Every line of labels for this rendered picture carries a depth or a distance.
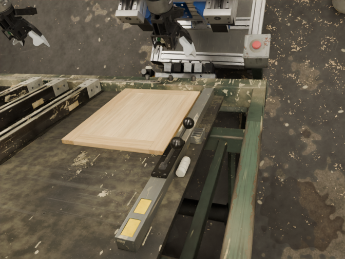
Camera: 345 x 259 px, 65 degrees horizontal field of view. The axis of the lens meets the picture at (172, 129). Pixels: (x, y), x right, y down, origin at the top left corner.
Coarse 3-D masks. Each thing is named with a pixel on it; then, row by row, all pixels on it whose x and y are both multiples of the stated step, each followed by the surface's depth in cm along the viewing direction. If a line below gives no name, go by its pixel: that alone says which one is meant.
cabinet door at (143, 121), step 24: (120, 96) 145; (144, 96) 143; (168, 96) 140; (192, 96) 137; (96, 120) 122; (120, 120) 120; (144, 120) 118; (168, 120) 116; (96, 144) 104; (120, 144) 102; (144, 144) 100
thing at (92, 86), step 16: (96, 80) 155; (64, 96) 137; (80, 96) 143; (48, 112) 123; (64, 112) 133; (16, 128) 109; (32, 128) 115; (0, 144) 102; (16, 144) 108; (0, 160) 102
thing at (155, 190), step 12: (204, 96) 130; (192, 108) 119; (204, 108) 121; (180, 132) 102; (192, 132) 103; (180, 156) 90; (156, 180) 79; (168, 180) 81; (144, 192) 75; (156, 192) 74; (156, 204) 72; (132, 216) 67; (144, 216) 67; (120, 228) 64; (144, 228) 66; (120, 240) 62; (132, 240) 61
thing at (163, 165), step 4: (172, 140) 75; (176, 140) 75; (180, 140) 75; (172, 144) 75; (176, 144) 75; (180, 144) 75; (172, 148) 76; (176, 148) 75; (180, 148) 76; (172, 152) 78; (168, 156) 79; (168, 160) 80; (160, 164) 82; (164, 164) 81; (160, 168) 81; (164, 168) 81
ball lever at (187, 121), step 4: (184, 120) 85; (188, 120) 85; (192, 120) 85; (184, 124) 85; (188, 124) 84; (192, 124) 85; (184, 128) 87; (188, 128) 85; (184, 132) 88; (180, 136) 89
